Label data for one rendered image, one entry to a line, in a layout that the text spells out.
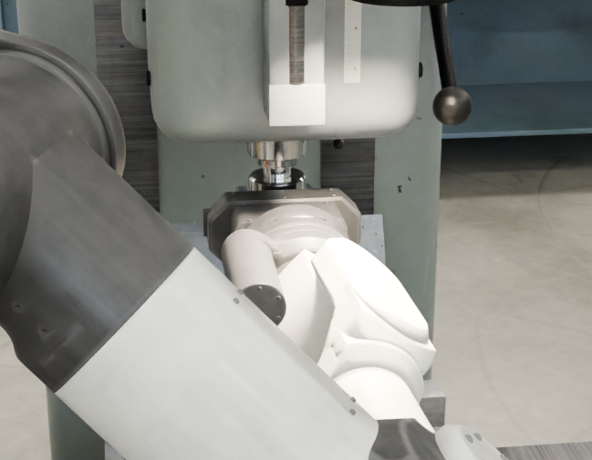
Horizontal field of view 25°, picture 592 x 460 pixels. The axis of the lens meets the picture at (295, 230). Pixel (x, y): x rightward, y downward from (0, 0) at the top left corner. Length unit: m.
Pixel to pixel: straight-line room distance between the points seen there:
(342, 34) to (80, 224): 0.44
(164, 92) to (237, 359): 0.43
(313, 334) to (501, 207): 3.91
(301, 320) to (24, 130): 0.33
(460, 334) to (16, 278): 3.23
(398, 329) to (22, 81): 0.31
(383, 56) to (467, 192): 3.92
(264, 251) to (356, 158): 0.60
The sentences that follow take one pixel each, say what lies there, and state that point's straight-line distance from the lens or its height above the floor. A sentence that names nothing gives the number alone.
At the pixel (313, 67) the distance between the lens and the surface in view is 0.93.
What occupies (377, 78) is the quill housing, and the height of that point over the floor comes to 1.36.
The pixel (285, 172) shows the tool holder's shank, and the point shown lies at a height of 1.27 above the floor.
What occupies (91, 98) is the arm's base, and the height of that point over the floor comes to 1.45.
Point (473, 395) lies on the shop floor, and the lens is 3.44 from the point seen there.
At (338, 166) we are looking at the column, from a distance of 1.47.
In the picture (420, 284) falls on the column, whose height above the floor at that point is 0.99.
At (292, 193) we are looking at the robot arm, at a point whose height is 1.26.
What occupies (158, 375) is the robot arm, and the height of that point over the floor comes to 1.35.
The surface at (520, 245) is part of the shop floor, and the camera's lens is 4.41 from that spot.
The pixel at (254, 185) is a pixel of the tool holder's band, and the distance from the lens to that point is 1.07.
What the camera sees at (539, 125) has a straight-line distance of 4.92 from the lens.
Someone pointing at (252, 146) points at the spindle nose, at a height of 1.29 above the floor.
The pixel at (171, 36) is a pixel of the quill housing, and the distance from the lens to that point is 0.95.
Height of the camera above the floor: 1.61
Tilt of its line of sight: 21 degrees down
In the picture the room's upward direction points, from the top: straight up
